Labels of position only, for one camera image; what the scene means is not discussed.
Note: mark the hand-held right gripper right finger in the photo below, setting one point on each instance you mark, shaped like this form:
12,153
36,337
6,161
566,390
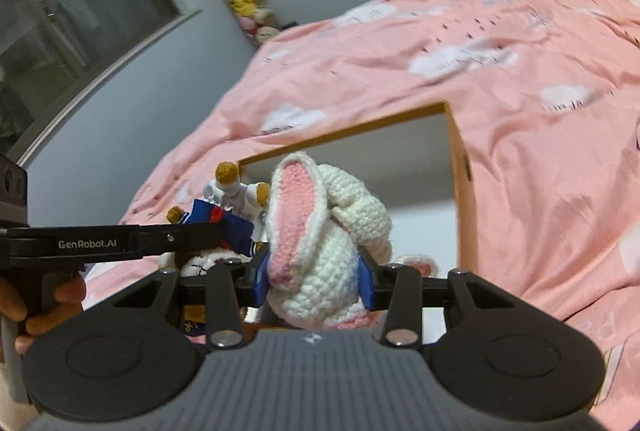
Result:
366,283

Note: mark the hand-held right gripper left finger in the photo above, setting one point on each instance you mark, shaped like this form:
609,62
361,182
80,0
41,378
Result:
262,278

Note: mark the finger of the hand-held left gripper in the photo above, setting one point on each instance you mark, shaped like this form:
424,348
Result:
185,238

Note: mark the white pink crochet bunny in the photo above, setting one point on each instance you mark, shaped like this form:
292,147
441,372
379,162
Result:
320,261

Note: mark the toy figure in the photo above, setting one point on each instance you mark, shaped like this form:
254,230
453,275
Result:
235,196

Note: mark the orange cardboard box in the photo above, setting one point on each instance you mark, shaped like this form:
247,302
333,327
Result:
462,211

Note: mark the person's left hand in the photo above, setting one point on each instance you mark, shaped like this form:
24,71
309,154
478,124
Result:
67,293

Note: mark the white stitched plush toy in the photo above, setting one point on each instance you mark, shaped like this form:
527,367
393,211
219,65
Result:
210,261

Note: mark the pink printed blanket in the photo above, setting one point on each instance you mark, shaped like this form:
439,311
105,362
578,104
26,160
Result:
525,86

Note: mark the window with grey frame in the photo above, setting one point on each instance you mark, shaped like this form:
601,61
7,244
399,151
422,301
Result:
75,11

